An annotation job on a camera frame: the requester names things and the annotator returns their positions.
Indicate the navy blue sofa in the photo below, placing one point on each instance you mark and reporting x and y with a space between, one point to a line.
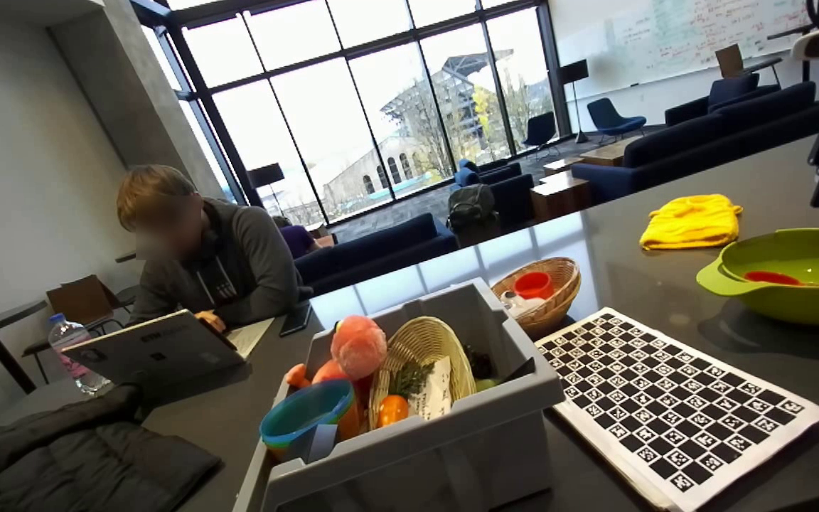
371 251

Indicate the grey plastic bin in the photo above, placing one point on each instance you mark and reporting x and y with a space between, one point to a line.
426 464

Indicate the brown board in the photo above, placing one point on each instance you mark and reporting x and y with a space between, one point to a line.
728 62

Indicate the black jacket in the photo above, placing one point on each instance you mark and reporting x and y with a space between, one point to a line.
68 464

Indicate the teal toy bowl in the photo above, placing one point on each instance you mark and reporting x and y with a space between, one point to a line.
298 416

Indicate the brown cardboard box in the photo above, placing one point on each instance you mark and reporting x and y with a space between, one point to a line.
82 299

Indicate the peach plush toy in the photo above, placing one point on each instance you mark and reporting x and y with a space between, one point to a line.
357 346

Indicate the dark backpack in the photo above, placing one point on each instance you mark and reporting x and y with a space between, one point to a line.
473 208

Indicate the yellow cloth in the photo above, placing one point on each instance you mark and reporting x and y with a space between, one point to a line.
692 224

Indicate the dark lounge chair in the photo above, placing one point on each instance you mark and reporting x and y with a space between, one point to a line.
541 130

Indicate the orange toy fruit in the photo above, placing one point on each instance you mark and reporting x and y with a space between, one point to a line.
393 411

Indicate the dark blue armchair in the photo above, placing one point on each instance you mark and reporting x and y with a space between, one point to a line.
730 93

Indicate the cream notebook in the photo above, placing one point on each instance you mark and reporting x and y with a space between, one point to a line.
251 339

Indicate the clear water bottle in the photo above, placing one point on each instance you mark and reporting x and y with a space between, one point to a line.
65 330

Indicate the orange toy carrot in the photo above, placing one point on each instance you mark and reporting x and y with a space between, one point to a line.
352 416

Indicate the small orange toy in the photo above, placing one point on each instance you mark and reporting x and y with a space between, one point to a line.
297 377

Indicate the red plastic cup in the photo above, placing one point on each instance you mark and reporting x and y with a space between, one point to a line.
531 285

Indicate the white green toy vegetable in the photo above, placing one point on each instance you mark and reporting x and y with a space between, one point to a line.
432 394

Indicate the black window frame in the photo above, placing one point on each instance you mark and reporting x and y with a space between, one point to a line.
551 67

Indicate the long dark sofa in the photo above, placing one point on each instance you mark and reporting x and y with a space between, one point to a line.
712 144

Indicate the seated person in grey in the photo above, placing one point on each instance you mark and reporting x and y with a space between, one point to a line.
247 265

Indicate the blue lounge armchair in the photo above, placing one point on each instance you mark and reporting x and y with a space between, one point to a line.
608 114

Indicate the beige woven plate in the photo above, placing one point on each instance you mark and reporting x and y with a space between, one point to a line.
439 342

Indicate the green plastic bowl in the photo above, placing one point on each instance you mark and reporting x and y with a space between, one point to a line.
789 296

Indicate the black floor lamp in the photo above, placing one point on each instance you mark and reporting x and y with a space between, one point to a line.
266 174
574 72

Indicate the grey laptop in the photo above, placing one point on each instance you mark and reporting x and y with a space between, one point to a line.
157 350

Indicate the blue armchair with cushions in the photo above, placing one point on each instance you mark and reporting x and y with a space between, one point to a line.
513 194

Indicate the checkerboard calibration board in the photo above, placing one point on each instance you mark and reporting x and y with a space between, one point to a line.
665 400

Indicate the wooden side table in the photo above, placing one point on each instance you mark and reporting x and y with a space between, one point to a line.
560 198

